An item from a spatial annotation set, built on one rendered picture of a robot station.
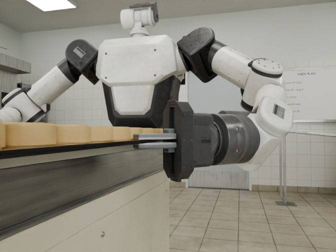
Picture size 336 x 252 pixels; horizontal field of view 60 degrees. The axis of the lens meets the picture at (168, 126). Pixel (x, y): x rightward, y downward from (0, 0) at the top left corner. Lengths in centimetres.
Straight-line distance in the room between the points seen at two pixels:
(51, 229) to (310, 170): 495
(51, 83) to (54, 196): 82
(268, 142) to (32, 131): 40
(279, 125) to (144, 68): 51
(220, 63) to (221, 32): 443
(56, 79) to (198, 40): 51
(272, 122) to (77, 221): 35
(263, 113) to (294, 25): 486
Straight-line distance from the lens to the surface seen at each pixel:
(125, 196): 46
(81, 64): 106
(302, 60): 524
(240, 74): 84
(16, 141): 25
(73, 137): 30
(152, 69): 91
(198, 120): 45
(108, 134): 35
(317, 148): 515
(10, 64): 467
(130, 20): 105
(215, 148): 47
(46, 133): 25
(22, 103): 111
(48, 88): 111
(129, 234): 48
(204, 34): 97
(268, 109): 56
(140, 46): 94
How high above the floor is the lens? 91
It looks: 2 degrees up
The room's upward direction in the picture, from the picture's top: straight up
